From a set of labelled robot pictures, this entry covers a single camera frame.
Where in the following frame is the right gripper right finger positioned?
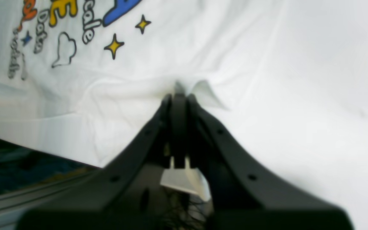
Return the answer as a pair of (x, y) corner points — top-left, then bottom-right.
(187, 95), (354, 230)

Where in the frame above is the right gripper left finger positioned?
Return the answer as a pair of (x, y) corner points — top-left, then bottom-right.
(16, 94), (172, 230)

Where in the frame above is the white printed T-shirt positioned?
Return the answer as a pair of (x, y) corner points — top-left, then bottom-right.
(0, 0), (287, 168)

